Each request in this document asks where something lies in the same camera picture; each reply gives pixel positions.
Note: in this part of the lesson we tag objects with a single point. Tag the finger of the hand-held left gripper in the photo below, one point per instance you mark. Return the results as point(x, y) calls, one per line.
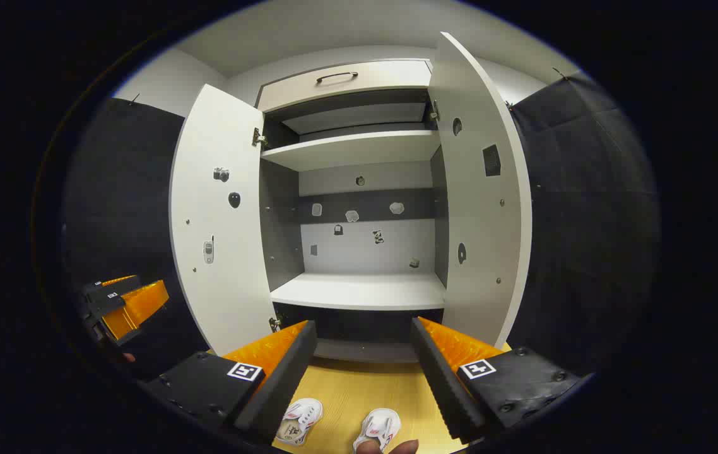
point(113, 289)
point(141, 306)

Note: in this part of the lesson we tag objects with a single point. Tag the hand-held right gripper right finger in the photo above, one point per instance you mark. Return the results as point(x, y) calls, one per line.
point(444, 378)

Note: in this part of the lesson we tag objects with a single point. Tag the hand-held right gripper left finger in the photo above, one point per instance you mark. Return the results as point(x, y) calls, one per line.
point(283, 378)

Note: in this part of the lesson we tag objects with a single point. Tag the white canvas shoe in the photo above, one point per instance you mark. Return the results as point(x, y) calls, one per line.
point(379, 429)
point(301, 421)

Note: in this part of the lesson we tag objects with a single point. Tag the white door with camera sticker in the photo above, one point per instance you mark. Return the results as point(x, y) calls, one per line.
point(220, 265)

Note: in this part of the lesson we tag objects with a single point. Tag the white shoe cabinet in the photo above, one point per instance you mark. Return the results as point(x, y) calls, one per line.
point(359, 290)

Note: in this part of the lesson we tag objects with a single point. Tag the white door with cat sticker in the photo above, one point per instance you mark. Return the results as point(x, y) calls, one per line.
point(482, 221)

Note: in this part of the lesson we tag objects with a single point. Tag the metal door hinge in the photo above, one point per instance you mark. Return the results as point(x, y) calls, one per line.
point(274, 324)
point(258, 137)
point(435, 112)

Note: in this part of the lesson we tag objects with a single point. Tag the white cabinet shelf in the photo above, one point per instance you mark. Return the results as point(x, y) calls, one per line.
point(359, 291)
point(353, 148)

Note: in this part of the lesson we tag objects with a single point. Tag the white cabinet drawer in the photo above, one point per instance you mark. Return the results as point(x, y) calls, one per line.
point(384, 85)

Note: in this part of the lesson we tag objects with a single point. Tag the black backdrop cloth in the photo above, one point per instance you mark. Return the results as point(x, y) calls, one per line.
point(119, 189)

